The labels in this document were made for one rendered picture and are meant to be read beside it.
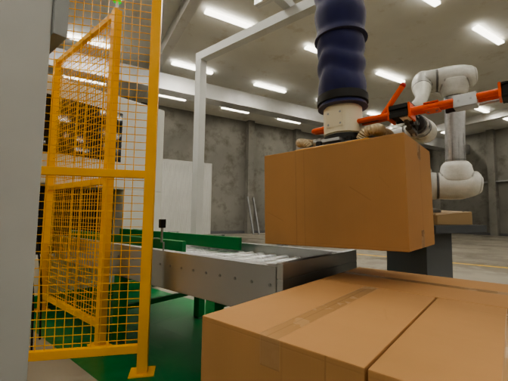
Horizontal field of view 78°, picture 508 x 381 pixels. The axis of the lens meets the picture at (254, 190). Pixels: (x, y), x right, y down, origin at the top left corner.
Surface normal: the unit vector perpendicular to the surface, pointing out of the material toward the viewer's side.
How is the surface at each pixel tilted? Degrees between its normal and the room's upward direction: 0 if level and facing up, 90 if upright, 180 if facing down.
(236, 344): 90
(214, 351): 90
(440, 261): 90
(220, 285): 90
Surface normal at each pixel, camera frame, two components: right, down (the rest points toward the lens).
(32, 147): 0.77, -0.04
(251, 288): -0.64, -0.07
